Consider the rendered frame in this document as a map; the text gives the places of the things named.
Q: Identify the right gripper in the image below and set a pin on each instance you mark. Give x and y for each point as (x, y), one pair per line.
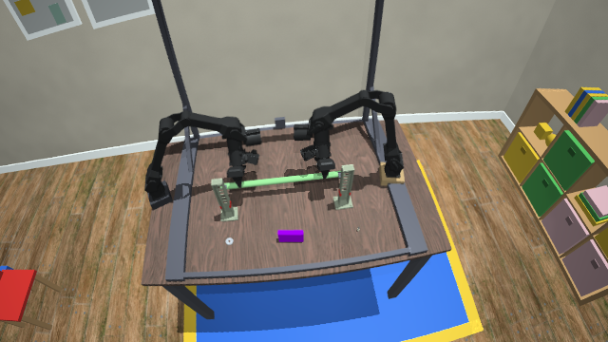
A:
(235, 157)

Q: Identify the purple block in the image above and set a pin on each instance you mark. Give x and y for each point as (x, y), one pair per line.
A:
(290, 236)

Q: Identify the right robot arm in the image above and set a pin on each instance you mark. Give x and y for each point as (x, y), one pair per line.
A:
(229, 127)

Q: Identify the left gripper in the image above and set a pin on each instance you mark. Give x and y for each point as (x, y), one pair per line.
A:
(324, 164)

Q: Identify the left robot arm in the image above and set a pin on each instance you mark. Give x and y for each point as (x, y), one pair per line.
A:
(325, 115)

